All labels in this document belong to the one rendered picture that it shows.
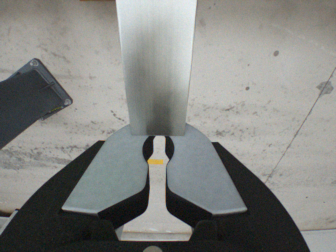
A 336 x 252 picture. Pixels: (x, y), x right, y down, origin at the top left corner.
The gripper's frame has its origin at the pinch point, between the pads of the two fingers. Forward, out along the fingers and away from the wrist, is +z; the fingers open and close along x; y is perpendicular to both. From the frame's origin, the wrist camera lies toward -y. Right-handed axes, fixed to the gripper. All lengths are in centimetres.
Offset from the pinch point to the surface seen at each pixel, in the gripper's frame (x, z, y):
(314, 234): 229, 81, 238
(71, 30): -49, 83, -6
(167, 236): 8, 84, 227
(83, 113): -54, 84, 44
